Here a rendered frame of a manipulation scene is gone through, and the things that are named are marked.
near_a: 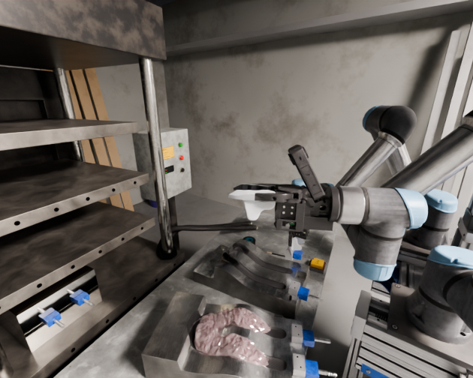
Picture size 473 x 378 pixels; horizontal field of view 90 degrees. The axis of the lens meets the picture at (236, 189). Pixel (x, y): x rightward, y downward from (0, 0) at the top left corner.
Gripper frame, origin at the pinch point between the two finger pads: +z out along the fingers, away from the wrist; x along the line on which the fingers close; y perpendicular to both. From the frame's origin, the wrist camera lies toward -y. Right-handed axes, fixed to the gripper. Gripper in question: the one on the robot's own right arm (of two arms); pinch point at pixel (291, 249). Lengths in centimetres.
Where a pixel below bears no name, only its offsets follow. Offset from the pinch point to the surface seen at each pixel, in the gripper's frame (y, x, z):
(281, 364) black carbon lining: 10, -48, 14
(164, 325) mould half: -28, -58, 6
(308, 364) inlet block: 18, -46, 12
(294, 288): 7.2, -21.5, 4.9
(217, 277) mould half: -26.9, -26.4, 7.7
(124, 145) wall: -300, 144, -34
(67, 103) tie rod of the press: -129, -21, -73
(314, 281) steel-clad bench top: 11.9, 1.3, 15.2
